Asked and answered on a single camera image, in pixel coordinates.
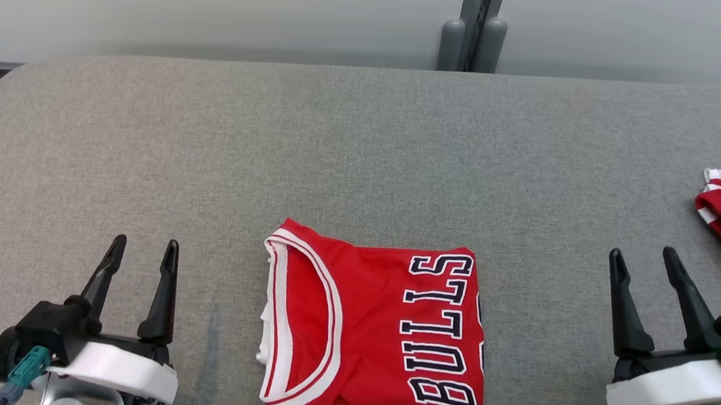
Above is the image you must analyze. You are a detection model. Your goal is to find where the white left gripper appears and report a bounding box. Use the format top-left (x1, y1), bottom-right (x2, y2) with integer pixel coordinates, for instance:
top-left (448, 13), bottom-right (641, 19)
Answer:
top-left (0, 225), bottom-right (191, 405)

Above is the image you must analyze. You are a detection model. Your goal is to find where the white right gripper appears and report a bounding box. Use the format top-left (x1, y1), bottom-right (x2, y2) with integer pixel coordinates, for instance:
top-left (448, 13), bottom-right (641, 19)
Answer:
top-left (597, 241), bottom-right (721, 405)

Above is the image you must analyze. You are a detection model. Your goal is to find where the red Bulls basketball jersey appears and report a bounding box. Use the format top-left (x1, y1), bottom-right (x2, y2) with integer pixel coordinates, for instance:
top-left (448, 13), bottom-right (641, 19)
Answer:
top-left (251, 216), bottom-right (499, 405)

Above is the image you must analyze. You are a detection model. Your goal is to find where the teal left camera connector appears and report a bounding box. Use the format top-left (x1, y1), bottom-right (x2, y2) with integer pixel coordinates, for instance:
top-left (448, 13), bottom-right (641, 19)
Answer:
top-left (0, 342), bottom-right (55, 405)

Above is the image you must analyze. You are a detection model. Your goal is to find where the grey partition post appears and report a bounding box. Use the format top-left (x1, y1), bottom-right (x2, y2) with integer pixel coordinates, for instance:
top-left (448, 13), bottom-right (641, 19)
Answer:
top-left (436, 0), bottom-right (511, 76)

